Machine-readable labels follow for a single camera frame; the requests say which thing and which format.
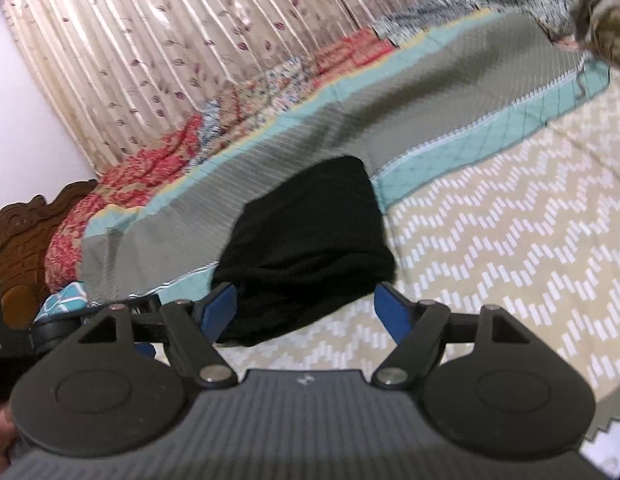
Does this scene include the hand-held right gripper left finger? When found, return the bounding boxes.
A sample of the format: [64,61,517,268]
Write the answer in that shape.
[77,282,239,389]

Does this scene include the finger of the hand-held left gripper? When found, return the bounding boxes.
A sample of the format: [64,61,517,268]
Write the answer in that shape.
[30,294,163,361]

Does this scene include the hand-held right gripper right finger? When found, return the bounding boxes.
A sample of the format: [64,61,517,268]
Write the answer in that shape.
[372,282,533,389]

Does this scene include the black pants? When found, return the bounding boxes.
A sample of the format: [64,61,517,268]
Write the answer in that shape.
[211,155,397,348]

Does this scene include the teal patterned pillow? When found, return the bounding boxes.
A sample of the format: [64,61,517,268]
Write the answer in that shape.
[37,281,93,322]

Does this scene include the carved wooden headboard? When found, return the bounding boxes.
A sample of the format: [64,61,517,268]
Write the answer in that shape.
[0,179,98,332]

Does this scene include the floral patchwork quilt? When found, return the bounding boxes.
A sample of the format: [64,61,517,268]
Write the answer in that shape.
[44,0,591,291]

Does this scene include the beige leaf print curtain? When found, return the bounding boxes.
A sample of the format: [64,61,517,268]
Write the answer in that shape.
[0,0,443,173]

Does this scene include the camouflage cloth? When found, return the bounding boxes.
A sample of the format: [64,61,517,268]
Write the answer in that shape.
[570,0,620,73]

